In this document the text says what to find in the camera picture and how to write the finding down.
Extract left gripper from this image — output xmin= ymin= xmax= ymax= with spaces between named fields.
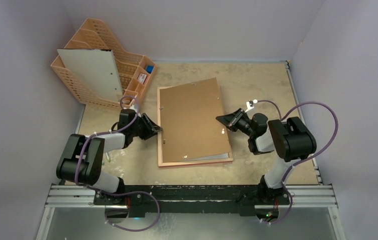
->
xmin=130 ymin=113 xmax=162 ymax=140

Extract pink picture frame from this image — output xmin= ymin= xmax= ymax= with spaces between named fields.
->
xmin=157 ymin=86 xmax=234 ymax=169

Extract brown cardboard backing board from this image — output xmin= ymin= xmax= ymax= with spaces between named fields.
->
xmin=159 ymin=77 xmax=232 ymax=164

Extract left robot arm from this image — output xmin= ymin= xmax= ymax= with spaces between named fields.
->
xmin=56 ymin=109 xmax=162 ymax=205

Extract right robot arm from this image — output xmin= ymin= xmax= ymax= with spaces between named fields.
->
xmin=216 ymin=109 xmax=317 ymax=204

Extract white red small box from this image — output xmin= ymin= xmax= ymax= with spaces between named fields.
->
xmin=137 ymin=73 xmax=147 ymax=84

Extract orange plastic file organizer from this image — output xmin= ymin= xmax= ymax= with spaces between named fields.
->
xmin=51 ymin=18 xmax=157 ymax=109

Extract blue item in organizer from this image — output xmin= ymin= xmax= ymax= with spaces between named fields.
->
xmin=145 ymin=65 xmax=154 ymax=74

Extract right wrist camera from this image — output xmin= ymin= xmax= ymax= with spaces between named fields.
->
xmin=245 ymin=99 xmax=258 ymax=112

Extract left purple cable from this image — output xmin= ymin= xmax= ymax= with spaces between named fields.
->
xmin=74 ymin=95 xmax=162 ymax=232

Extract purple cable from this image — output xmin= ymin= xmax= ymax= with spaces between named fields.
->
xmin=74 ymin=95 xmax=162 ymax=232
xmin=247 ymin=99 xmax=339 ymax=226

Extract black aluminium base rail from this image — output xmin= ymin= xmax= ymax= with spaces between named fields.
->
xmin=45 ymin=185 xmax=337 ymax=219

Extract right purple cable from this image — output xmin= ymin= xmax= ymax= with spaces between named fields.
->
xmin=247 ymin=99 xmax=339 ymax=226

